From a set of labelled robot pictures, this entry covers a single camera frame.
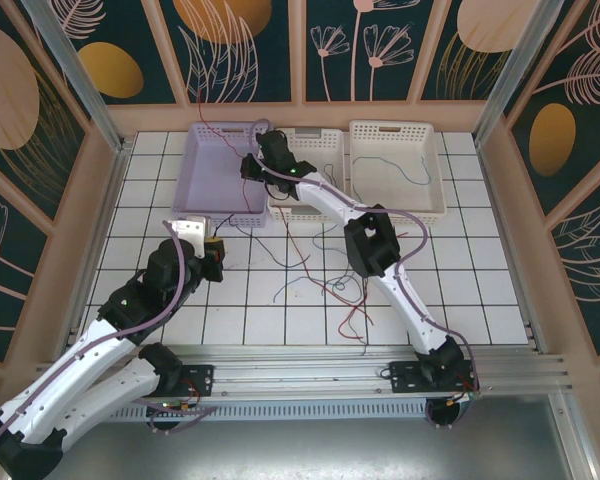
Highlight thin red cable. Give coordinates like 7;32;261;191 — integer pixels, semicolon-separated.
198;88;256;216
273;203;376;346

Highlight purple plastic basket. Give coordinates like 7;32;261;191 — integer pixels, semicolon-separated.
172;122;275;229

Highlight cream plastic basket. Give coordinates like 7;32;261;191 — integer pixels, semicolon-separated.
348;118;449;227

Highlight grey metal sheet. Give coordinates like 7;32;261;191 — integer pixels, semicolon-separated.
9;394;600;480

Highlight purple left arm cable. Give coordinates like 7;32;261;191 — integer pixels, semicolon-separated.
0;219;219;466

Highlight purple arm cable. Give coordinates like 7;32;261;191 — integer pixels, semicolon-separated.
252;117;481;396
0;219;219;466

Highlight white basket grey handles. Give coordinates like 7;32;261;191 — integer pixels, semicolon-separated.
267;126;346;224

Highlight aluminium side rail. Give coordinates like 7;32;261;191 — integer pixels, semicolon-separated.
474;134;549;354
62;139;131;354

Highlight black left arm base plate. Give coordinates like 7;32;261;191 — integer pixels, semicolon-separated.
179;363;216;400

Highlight left arm base wires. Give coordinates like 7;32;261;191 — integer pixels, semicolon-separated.
178;382;204;409

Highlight arm base wires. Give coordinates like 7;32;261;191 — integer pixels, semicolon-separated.
178;382;204;409
447;372;483;407

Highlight aluminium mounting rail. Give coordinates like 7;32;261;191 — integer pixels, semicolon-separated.
34;343;577;402

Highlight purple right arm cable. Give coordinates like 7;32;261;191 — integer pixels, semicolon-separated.
252;117;481;396

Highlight slotted grey cable duct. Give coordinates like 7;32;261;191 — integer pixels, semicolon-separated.
94;402;431;422

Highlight aluminium frame post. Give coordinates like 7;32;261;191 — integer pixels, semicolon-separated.
472;0;567;149
19;0;131;154

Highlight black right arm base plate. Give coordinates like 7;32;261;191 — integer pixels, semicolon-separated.
388;359;424;397

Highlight right arm base wires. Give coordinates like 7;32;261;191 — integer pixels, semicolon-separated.
447;372;483;407

